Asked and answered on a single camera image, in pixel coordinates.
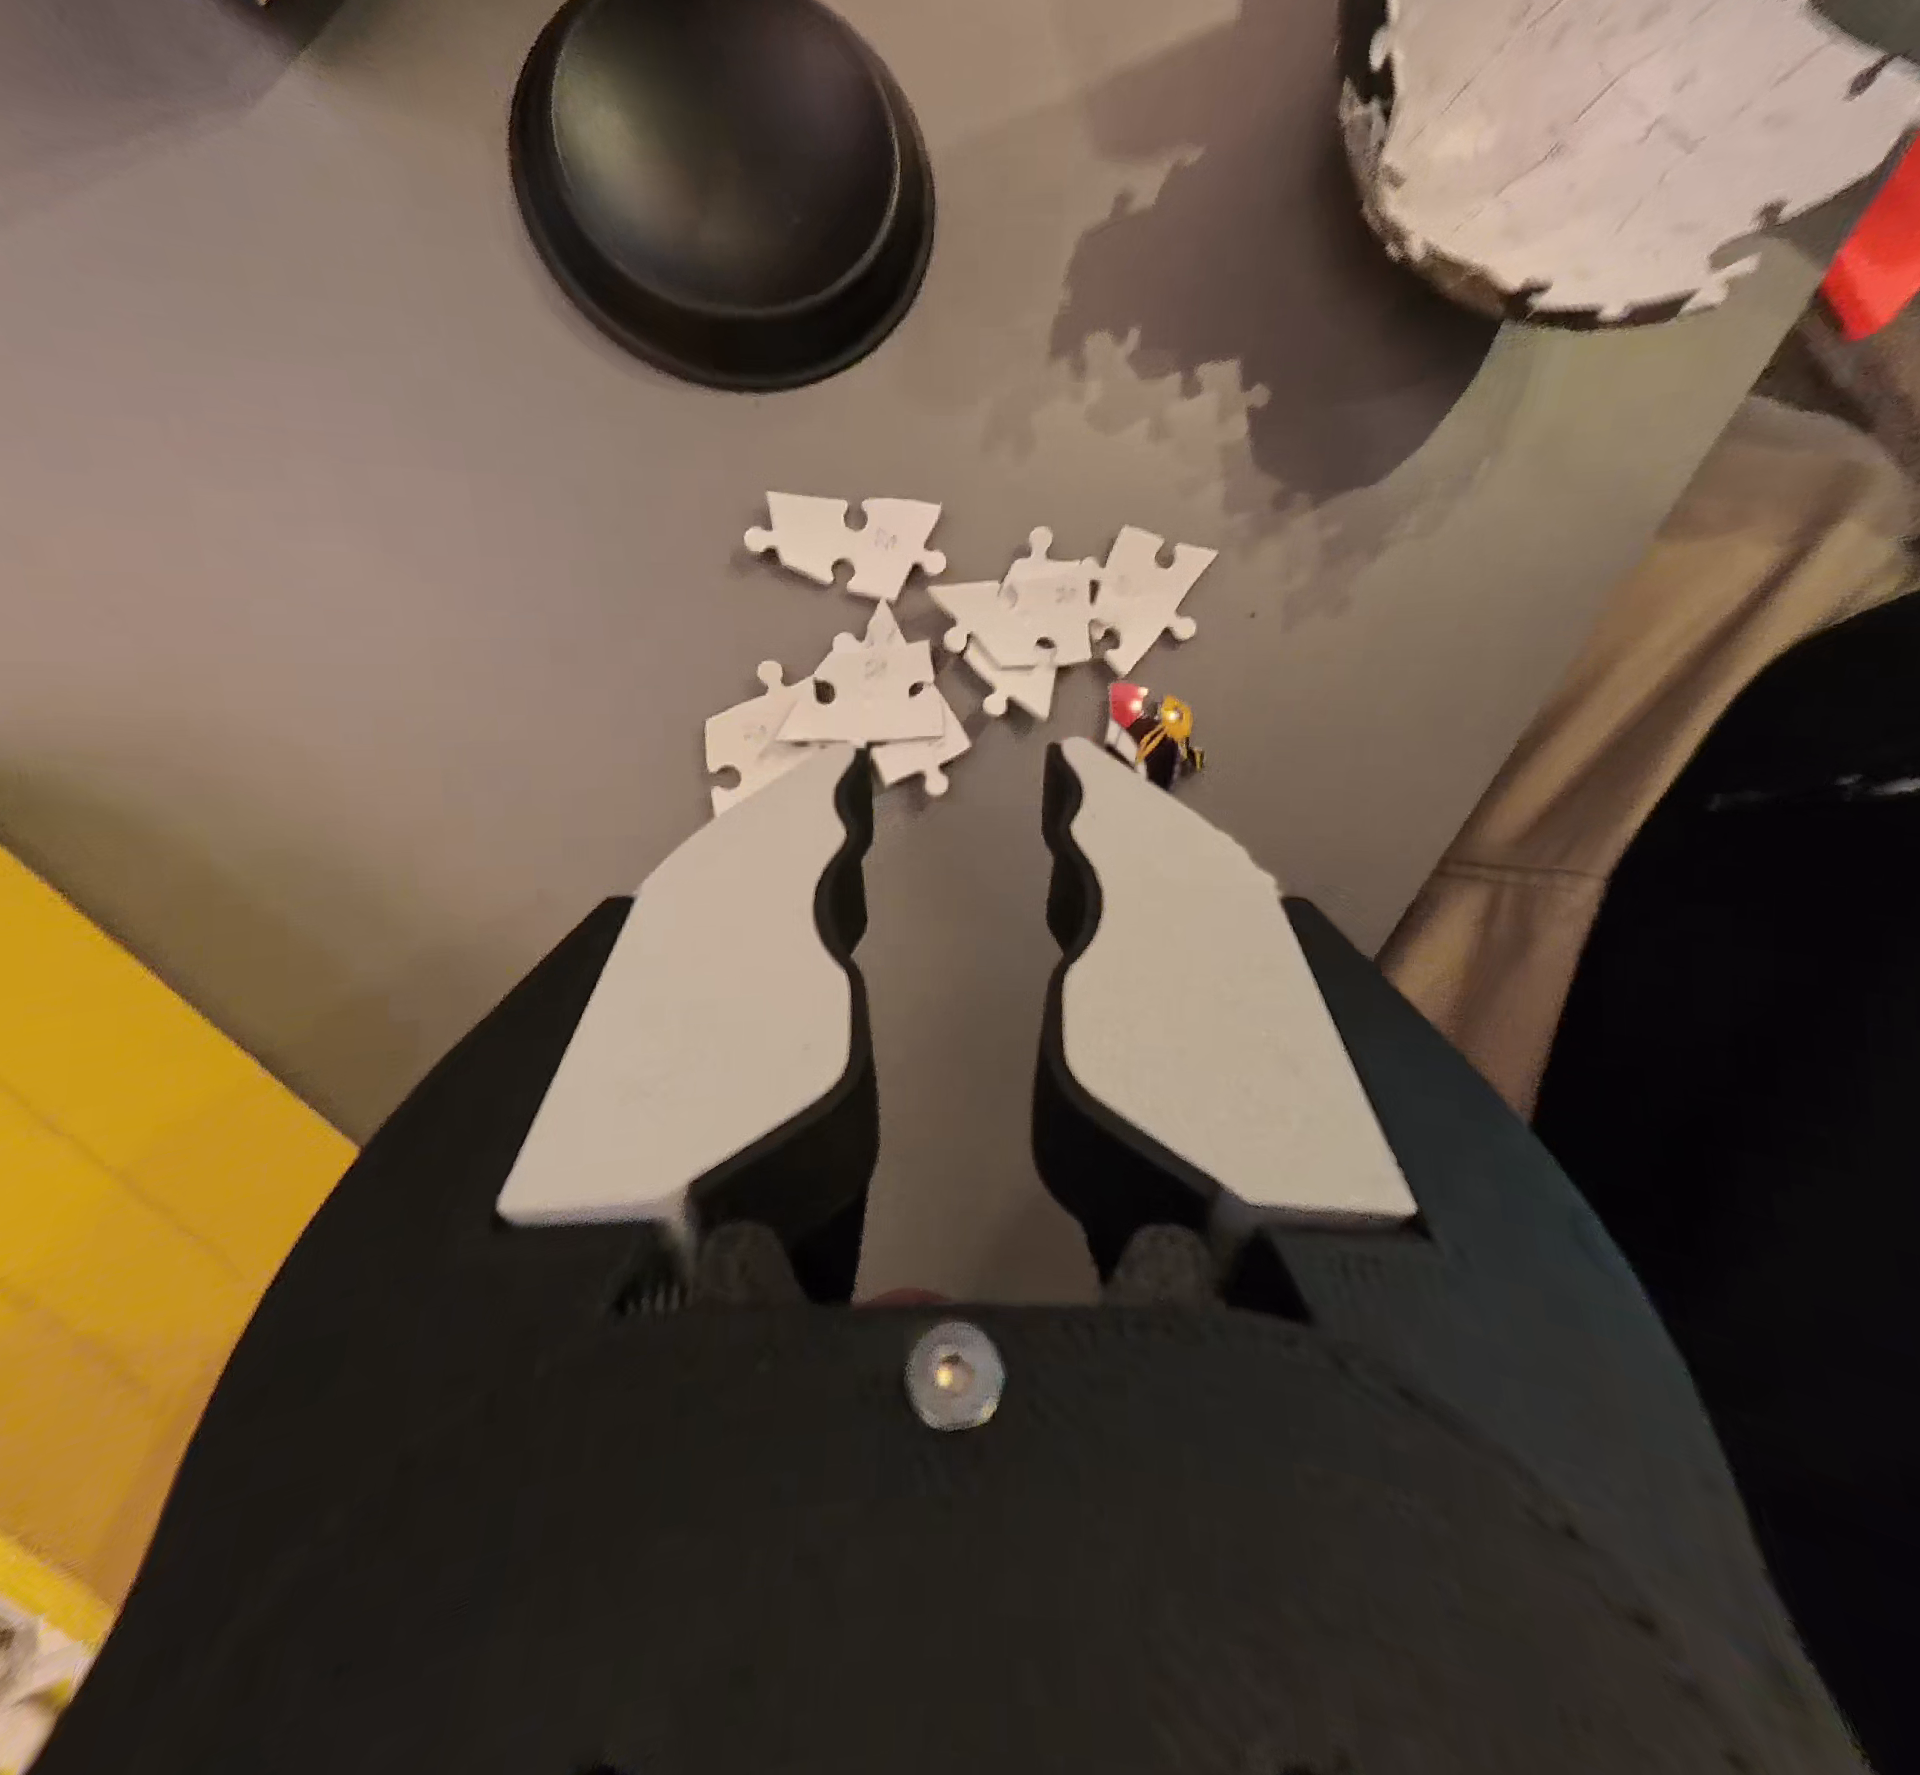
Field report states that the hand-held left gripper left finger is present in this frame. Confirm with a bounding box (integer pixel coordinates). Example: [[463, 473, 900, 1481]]
[[495, 746, 880, 1264]]

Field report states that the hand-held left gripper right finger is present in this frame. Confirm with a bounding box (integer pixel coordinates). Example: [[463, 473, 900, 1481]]
[[1032, 737, 1420, 1279]]

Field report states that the pile of white puzzle pieces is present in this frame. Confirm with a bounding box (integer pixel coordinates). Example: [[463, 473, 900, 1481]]
[[702, 491, 1221, 820]]

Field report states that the partly built puzzle ball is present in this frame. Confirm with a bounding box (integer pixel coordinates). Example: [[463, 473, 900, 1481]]
[[1331, 0, 1920, 332]]

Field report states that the colourful puzzle piece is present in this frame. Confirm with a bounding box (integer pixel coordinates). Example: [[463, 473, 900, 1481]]
[[1103, 682, 1210, 790]]

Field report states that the black round puzzle stand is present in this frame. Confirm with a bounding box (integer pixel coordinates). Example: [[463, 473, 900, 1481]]
[[507, 0, 938, 395]]

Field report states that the heap of colourful puzzle pieces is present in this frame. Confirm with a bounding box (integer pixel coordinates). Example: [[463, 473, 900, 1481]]
[[0, 1596, 91, 1747]]

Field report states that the yellow box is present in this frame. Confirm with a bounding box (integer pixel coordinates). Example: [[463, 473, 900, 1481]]
[[0, 845, 361, 1775]]

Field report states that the red plastic object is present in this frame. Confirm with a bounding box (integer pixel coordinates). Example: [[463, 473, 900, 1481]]
[[1820, 138, 1920, 344]]

